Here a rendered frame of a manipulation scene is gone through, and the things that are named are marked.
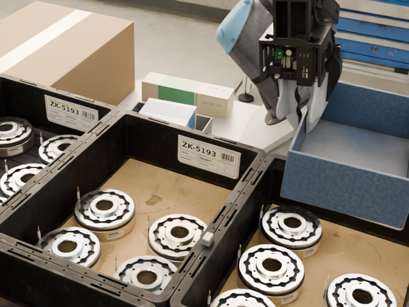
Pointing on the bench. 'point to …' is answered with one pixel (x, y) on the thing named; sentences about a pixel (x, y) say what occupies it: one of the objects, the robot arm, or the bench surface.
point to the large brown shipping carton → (70, 51)
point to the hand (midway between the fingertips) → (304, 120)
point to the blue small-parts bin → (354, 156)
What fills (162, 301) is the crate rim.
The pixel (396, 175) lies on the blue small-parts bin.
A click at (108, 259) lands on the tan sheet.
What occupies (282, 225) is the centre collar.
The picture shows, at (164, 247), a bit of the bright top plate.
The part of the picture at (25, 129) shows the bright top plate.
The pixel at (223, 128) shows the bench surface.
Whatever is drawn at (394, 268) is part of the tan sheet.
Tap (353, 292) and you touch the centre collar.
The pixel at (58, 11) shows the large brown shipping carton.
